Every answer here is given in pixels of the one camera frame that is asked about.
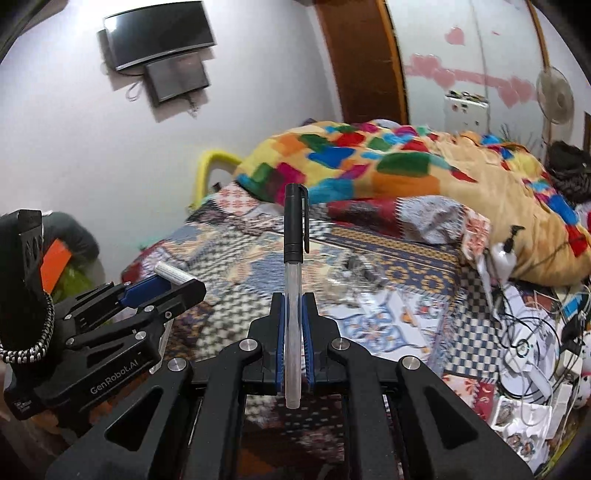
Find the orange box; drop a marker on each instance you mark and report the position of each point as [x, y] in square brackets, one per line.
[56, 263]

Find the black striped bag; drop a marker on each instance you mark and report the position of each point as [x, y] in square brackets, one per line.
[570, 170]

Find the standing fan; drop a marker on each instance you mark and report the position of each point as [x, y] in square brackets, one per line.
[555, 97]

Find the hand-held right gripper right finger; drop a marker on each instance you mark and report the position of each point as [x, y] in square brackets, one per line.
[308, 337]

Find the small black wall monitor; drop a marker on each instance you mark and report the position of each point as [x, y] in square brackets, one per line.
[178, 78]

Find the clear pen with black cap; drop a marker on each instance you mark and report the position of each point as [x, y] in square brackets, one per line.
[293, 221]

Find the white pump bottle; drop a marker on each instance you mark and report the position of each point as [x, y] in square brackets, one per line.
[503, 258]

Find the silver cylinder tube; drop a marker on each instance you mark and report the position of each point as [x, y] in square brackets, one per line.
[173, 273]

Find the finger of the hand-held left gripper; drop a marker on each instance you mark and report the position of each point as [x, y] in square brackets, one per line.
[184, 295]
[141, 291]

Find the dark grey cloth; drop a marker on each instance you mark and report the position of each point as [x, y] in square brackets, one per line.
[74, 228]

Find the wardrobe with heart stickers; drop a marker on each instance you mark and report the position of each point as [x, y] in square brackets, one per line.
[480, 50]

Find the green plastic bag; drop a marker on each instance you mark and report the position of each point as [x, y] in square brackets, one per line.
[74, 286]

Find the brown wooden door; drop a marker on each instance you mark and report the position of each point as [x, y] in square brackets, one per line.
[362, 60]

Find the black wall television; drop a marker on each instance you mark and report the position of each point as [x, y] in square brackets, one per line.
[157, 39]

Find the colourful patch blanket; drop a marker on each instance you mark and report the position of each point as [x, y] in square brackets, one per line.
[415, 166]

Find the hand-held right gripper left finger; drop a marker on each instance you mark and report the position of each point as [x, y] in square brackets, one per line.
[278, 332]

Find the small white cabinet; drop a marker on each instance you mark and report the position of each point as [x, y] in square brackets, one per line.
[464, 113]

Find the patterned patchwork bedspread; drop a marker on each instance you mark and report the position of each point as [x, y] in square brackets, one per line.
[397, 300]

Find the dark dried twigs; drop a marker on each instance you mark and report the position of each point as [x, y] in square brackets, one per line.
[519, 136]

